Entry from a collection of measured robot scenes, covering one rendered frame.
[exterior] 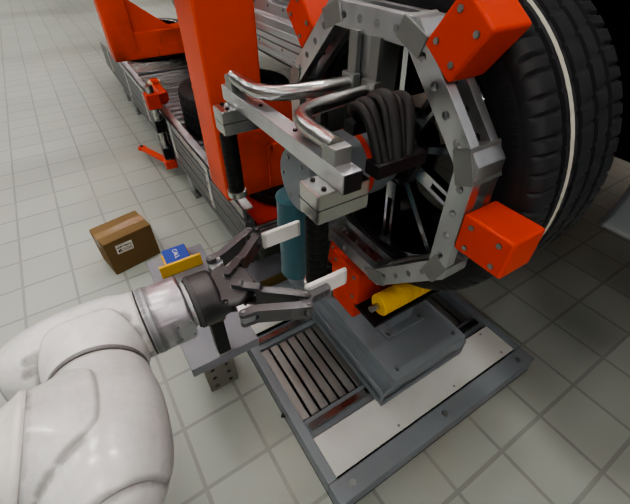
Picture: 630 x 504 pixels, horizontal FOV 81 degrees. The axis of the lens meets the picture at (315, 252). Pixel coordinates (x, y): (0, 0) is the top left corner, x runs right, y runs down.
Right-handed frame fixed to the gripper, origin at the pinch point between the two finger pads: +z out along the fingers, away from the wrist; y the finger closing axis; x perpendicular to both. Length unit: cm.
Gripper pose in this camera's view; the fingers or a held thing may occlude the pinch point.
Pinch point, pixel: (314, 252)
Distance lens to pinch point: 58.9
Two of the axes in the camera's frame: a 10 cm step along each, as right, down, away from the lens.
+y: 5.3, 5.6, -6.3
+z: 8.5, -3.5, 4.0
